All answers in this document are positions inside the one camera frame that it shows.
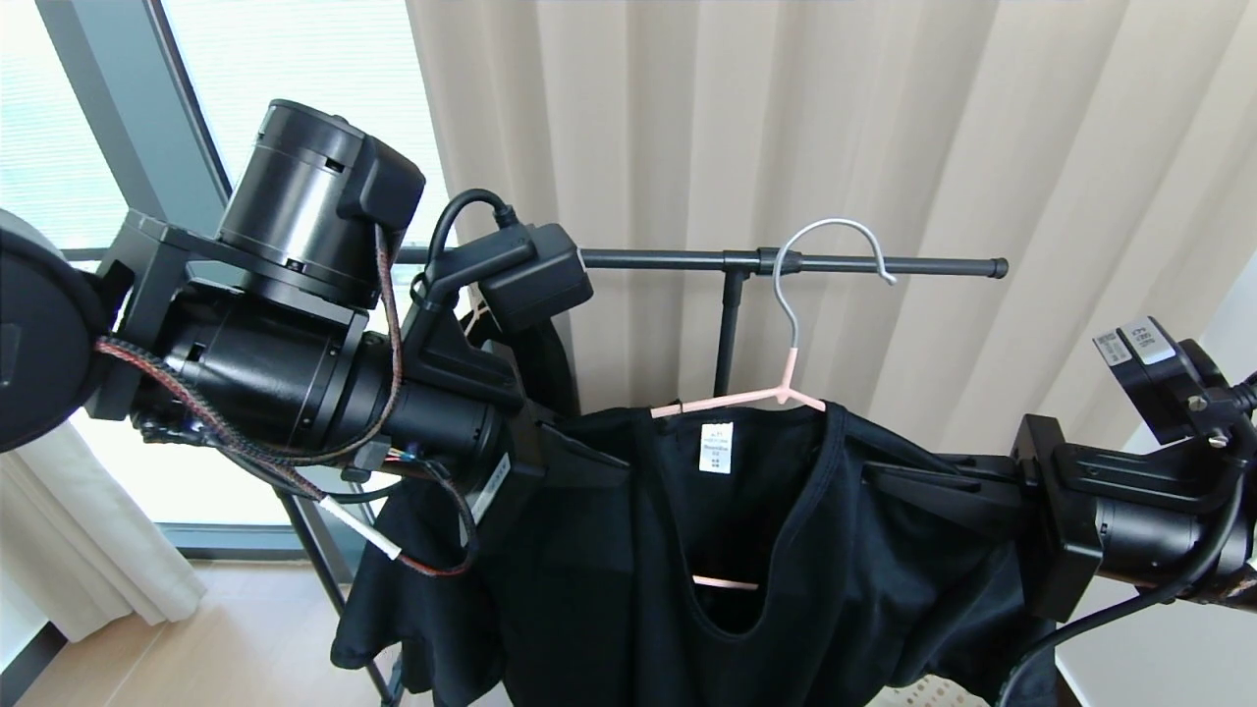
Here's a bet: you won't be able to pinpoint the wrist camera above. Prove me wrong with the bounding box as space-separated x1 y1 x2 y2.
398 221 595 413
1061 316 1257 512

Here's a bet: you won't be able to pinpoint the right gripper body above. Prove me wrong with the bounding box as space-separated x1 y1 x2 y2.
1011 414 1256 622

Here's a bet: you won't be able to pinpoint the beige curtain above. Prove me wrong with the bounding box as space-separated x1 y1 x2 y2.
0 422 207 644
405 0 1257 462

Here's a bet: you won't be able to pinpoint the white laundry basket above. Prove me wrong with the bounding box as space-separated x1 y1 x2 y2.
874 678 983 707

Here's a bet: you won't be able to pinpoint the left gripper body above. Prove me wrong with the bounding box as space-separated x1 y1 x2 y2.
388 378 553 523

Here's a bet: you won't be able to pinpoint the black garment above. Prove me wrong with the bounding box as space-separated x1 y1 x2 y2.
331 403 1057 707

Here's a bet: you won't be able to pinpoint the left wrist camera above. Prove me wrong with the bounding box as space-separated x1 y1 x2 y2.
398 221 595 413

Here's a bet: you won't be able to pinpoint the black clothes rack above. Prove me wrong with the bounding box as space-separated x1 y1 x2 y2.
59 247 1011 707

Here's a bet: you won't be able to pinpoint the black cable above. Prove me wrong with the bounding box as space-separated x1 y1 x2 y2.
997 462 1248 707
425 189 519 286

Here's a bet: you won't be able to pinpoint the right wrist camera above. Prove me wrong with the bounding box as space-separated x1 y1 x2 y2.
1061 316 1257 512

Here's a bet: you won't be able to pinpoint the black shorts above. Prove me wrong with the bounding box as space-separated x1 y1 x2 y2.
511 319 580 413

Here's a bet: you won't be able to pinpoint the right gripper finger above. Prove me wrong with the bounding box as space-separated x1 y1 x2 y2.
864 462 1027 539

